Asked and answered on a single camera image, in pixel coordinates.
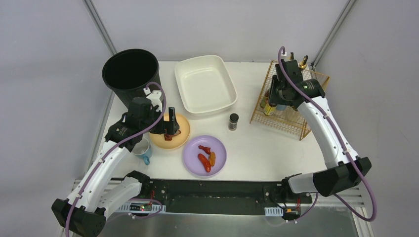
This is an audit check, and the black cap spice jar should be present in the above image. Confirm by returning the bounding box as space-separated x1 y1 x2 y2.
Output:
228 113 239 131

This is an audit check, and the orange fried nugget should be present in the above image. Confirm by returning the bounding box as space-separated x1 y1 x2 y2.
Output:
209 152 216 167

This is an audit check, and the purple plate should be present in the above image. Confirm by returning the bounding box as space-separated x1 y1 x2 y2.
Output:
182 135 227 178

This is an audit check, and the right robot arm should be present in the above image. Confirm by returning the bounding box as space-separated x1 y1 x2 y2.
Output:
269 60 372 197

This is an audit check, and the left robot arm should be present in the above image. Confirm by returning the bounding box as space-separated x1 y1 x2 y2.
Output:
51 97 180 237

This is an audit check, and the small red meat piece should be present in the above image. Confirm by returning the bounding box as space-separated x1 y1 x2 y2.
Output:
198 145 211 155

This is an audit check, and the silver lid salt shaker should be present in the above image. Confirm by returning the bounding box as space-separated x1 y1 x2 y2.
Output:
275 104 288 111

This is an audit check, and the white rectangular tub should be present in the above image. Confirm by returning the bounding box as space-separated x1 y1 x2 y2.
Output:
174 55 238 117

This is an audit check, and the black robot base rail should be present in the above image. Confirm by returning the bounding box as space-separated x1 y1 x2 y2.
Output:
73 178 364 218

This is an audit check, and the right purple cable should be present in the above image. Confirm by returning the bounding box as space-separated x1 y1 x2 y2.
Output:
278 46 377 222

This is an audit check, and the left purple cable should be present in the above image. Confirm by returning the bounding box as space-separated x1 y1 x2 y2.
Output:
64 82 167 237

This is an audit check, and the blue mug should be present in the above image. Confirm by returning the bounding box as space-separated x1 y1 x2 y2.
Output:
131 138 152 165

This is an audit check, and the purple cable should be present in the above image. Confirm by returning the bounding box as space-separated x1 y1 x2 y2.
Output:
64 82 167 237
278 46 377 222

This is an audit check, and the glass bottle with brown sauce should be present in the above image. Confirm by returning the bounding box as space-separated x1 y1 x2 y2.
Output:
298 55 308 70

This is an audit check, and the brown roasted meat piece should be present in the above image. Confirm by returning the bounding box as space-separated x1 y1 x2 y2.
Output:
164 129 181 141

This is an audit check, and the yellow cap sauce bottle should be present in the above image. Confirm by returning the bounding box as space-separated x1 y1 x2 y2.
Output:
259 91 270 109

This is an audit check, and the gold wire basket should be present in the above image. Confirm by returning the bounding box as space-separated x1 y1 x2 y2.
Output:
251 59 329 140

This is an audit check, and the red sausage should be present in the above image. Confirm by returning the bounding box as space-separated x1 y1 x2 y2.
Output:
197 154 211 172

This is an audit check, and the yellow label sauce bottle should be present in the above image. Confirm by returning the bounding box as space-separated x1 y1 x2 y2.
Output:
263 102 277 116

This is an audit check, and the black plastic bin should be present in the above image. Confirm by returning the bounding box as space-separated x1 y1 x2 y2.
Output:
102 49 161 107

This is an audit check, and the yellow plate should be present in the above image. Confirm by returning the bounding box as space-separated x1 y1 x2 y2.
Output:
149 113 191 150

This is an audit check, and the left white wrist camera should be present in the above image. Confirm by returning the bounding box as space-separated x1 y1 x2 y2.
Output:
143 88 163 112

